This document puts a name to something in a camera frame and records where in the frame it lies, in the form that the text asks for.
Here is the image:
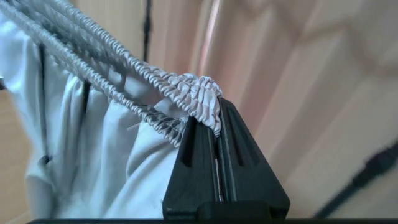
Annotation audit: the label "beige curtain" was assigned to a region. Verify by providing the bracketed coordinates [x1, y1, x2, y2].
[70, 0, 398, 218]

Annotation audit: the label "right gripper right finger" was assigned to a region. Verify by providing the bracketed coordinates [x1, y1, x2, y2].
[217, 96, 291, 218]

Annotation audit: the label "pale grey shorts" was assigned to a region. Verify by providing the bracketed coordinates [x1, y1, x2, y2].
[0, 0, 223, 220]

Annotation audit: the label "black clothes rack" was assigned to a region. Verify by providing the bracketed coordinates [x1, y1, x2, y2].
[142, 0, 398, 218]

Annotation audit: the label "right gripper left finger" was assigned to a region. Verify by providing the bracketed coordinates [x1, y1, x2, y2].
[162, 116, 219, 218]

